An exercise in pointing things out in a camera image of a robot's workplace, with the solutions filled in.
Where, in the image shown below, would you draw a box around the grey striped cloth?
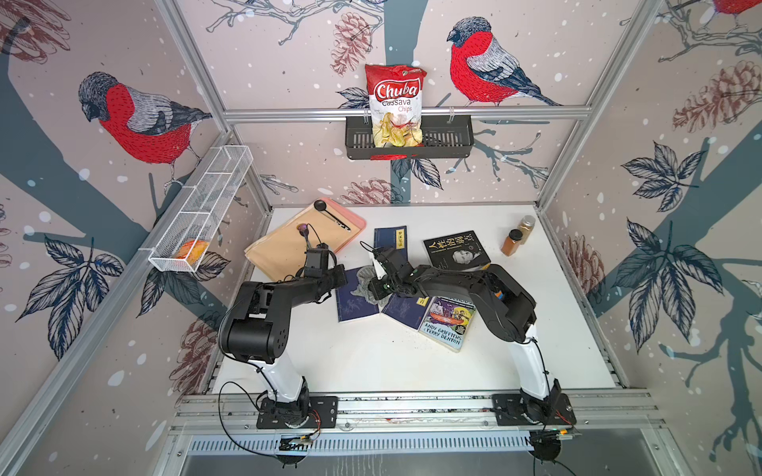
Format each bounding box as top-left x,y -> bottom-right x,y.
350,265 -> 379,305

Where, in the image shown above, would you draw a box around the dark blue book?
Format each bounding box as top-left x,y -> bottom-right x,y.
337,268 -> 379,322
381,295 -> 430,330

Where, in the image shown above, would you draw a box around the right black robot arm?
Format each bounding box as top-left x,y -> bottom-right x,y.
369,248 -> 562,424

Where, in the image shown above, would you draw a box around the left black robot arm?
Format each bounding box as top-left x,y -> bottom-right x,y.
217,244 -> 347,422

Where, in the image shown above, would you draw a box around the blue book yellow label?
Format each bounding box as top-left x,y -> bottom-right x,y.
374,225 -> 408,259

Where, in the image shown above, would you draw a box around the colourful treehouse book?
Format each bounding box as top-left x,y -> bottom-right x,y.
419,297 -> 477,352

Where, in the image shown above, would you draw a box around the black book with face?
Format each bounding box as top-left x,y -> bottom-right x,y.
424,230 -> 491,272

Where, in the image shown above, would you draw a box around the tan paper sheet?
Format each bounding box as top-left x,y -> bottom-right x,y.
244,205 -> 366,281

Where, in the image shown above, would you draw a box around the iridescent purple spoon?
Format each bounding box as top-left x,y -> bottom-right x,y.
297,223 -> 313,250

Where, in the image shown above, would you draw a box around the pink tray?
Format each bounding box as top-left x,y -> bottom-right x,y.
296,198 -> 365,279

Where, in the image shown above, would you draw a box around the black spoon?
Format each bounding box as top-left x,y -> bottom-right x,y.
313,200 -> 351,231

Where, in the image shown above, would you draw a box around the brown spice jar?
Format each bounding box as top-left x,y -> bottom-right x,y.
501,228 -> 523,257

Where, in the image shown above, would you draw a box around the orange packet in shelf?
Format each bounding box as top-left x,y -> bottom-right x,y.
173,239 -> 210,264

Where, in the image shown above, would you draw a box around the tan spice jar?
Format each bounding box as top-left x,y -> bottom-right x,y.
518,215 -> 536,241

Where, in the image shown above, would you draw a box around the red cassava chips bag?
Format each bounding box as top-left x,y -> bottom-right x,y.
365,65 -> 427,148

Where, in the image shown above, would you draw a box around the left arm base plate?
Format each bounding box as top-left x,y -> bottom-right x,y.
256,396 -> 339,430

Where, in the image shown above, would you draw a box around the black cable left base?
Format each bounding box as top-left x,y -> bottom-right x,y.
216,380 -> 311,462

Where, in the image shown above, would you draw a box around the black cable base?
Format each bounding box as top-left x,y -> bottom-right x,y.
526,415 -> 575,476
216,380 -> 311,462

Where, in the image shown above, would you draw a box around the white wire shelf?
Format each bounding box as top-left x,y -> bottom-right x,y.
149,145 -> 253,273

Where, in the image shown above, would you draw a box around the black wall basket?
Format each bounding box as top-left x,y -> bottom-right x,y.
344,115 -> 474,161

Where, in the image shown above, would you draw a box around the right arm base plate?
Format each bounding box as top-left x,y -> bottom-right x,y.
491,392 -> 577,426

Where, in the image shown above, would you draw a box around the black cable right base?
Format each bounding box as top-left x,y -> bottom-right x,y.
526,415 -> 575,476

